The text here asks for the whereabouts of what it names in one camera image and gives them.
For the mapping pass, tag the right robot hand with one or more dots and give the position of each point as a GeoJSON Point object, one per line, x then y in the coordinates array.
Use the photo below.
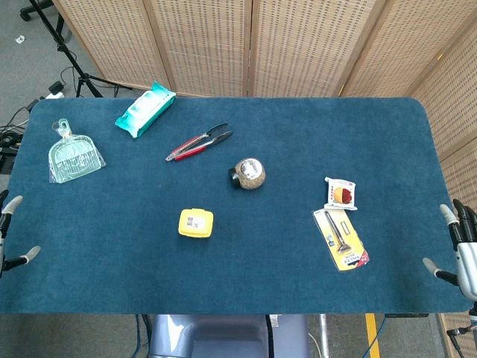
{"type": "Point", "coordinates": [467, 257]}

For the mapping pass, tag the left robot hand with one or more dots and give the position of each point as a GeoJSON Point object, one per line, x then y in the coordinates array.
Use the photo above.
{"type": "Point", "coordinates": [4, 216]}

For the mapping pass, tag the yellow plastic box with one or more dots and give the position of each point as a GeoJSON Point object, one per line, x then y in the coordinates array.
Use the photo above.
{"type": "Point", "coordinates": [195, 223]}

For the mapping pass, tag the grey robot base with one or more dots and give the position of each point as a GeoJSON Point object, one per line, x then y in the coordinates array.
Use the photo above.
{"type": "Point", "coordinates": [223, 335]}

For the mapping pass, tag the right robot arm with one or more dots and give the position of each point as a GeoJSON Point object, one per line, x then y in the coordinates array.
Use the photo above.
{"type": "Point", "coordinates": [474, 313]}

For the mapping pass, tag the green dustpan in plastic bag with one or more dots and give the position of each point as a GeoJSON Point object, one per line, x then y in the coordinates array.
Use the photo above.
{"type": "Point", "coordinates": [76, 158]}

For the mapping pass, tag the yellow packaged utility knife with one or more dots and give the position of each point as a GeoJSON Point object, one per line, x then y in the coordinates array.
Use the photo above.
{"type": "Point", "coordinates": [343, 242]}

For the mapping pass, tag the white power strip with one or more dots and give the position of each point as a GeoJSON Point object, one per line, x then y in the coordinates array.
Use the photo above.
{"type": "Point", "coordinates": [54, 95]}

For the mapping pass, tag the white snack packet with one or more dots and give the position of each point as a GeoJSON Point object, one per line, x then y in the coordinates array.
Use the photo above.
{"type": "Point", "coordinates": [341, 194]}

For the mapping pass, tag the black tripod stand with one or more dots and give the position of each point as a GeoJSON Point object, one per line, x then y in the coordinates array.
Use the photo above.
{"type": "Point", "coordinates": [82, 76]}

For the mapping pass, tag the metal table leg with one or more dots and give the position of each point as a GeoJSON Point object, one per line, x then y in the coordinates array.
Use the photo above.
{"type": "Point", "coordinates": [324, 335]}

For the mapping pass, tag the teal wet wipes pack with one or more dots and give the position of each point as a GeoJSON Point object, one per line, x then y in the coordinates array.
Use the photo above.
{"type": "Point", "coordinates": [145, 110]}

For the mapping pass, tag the small white floor scrap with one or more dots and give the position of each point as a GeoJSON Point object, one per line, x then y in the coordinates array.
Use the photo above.
{"type": "Point", "coordinates": [20, 39]}

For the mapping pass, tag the black office chair base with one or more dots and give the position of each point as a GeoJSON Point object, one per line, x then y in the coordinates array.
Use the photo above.
{"type": "Point", "coordinates": [30, 11]}

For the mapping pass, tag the blue table mat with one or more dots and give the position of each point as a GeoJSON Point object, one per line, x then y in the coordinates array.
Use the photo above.
{"type": "Point", "coordinates": [261, 242]}

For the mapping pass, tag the round glass jar black lid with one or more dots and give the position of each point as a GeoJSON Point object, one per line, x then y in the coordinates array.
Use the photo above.
{"type": "Point", "coordinates": [251, 175]}

